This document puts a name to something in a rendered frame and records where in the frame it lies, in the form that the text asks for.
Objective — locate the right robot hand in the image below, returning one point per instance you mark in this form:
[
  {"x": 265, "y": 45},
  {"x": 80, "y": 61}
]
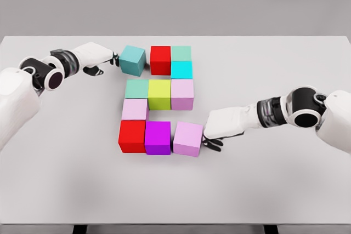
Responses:
[{"x": 222, "y": 123}]

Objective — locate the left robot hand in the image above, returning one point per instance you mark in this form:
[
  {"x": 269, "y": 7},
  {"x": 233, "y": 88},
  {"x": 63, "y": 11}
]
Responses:
[{"x": 91, "y": 53}]

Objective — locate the light pink cube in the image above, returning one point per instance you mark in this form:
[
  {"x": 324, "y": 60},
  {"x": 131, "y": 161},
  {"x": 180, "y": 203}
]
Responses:
[
  {"x": 134, "y": 109},
  {"x": 187, "y": 138},
  {"x": 182, "y": 92}
]

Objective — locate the teal cube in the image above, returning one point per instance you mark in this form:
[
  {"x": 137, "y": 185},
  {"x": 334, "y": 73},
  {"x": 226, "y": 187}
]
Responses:
[{"x": 131, "y": 60}]

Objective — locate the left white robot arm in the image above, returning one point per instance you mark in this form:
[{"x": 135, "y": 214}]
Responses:
[{"x": 30, "y": 80}]

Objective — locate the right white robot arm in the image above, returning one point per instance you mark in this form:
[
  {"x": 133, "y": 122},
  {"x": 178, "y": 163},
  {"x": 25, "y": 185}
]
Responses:
[{"x": 307, "y": 114}]

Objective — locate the mint green cube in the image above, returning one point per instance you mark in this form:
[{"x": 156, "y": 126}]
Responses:
[
  {"x": 136, "y": 88},
  {"x": 181, "y": 53}
]

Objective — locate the magenta purple cube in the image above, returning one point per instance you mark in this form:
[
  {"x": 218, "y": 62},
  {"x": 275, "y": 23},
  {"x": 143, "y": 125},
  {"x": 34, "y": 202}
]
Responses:
[{"x": 157, "y": 136}]

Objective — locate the cyan cube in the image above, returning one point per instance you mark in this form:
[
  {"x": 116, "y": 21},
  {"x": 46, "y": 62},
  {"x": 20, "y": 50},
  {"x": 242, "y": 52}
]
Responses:
[{"x": 181, "y": 69}]

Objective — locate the red cube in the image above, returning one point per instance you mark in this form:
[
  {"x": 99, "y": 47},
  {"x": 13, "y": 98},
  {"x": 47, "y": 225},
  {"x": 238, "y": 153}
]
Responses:
[
  {"x": 160, "y": 58},
  {"x": 131, "y": 135}
]

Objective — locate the yellow-green cube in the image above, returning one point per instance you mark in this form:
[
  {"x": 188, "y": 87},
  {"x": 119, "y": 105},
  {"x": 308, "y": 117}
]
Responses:
[{"x": 159, "y": 92}]

